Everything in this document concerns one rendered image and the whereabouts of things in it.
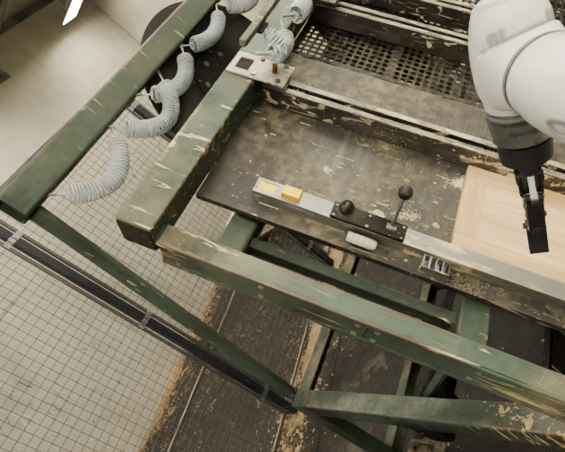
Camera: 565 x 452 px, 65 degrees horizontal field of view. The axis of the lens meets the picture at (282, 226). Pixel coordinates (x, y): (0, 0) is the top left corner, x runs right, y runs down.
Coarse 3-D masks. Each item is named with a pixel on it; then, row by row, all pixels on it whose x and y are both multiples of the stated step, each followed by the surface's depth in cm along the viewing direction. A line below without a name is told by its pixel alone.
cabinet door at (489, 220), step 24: (480, 192) 125; (504, 192) 126; (552, 192) 127; (456, 216) 121; (480, 216) 121; (504, 216) 121; (552, 216) 122; (456, 240) 116; (480, 240) 116; (504, 240) 117; (552, 240) 118; (528, 264) 113; (552, 264) 114
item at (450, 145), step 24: (264, 24) 126; (240, 72) 135; (264, 72) 135; (288, 72) 136; (264, 96) 141; (288, 96) 137; (312, 96) 136; (336, 96) 136; (336, 120) 137; (360, 120) 134; (384, 120) 131; (408, 120) 132; (408, 144) 134; (432, 144) 130; (456, 144) 128; (480, 144) 129; (480, 168) 131; (504, 168) 127; (552, 168) 126
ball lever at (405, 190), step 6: (402, 186) 108; (408, 186) 107; (402, 192) 107; (408, 192) 106; (402, 198) 108; (408, 198) 107; (402, 204) 110; (396, 210) 111; (396, 216) 111; (390, 228) 112; (396, 228) 112
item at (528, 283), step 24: (264, 192) 119; (312, 216) 118; (384, 240) 115; (408, 240) 113; (432, 240) 113; (456, 264) 111; (480, 264) 110; (504, 264) 110; (504, 288) 111; (528, 288) 107; (552, 288) 107
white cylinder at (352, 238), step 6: (348, 234) 114; (354, 234) 114; (348, 240) 115; (354, 240) 114; (360, 240) 114; (366, 240) 113; (372, 240) 114; (360, 246) 115; (366, 246) 114; (372, 246) 113
